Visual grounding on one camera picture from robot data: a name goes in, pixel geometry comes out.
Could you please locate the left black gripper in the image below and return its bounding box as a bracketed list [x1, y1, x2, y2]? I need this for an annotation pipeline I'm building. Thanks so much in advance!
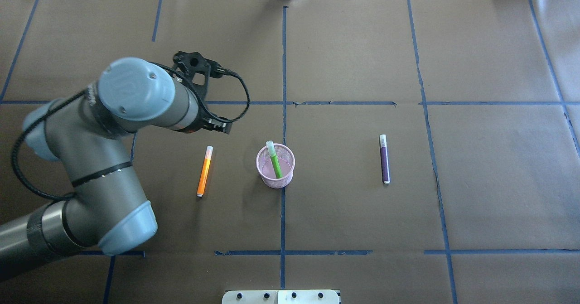
[183, 111, 232, 134]

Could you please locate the green highlighter pen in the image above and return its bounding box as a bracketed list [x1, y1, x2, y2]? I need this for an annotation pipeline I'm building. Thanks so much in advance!
[266, 140, 283, 179]

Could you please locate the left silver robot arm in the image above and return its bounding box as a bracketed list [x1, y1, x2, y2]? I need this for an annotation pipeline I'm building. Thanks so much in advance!
[1, 52, 241, 281]

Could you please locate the orange highlighter pen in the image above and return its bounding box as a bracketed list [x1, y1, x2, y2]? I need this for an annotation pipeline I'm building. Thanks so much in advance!
[196, 145, 213, 198]

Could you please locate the pink mesh pen holder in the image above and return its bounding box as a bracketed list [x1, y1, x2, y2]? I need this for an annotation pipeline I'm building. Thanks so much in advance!
[256, 140, 295, 189]

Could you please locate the purple highlighter pen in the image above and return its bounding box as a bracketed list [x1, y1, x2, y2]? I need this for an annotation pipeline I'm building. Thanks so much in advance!
[379, 134, 391, 185]

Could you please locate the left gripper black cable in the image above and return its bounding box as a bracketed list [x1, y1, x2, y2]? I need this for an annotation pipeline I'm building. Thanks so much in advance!
[11, 62, 251, 201]

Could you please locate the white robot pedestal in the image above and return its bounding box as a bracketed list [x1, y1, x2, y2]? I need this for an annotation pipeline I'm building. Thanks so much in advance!
[221, 289, 342, 304]

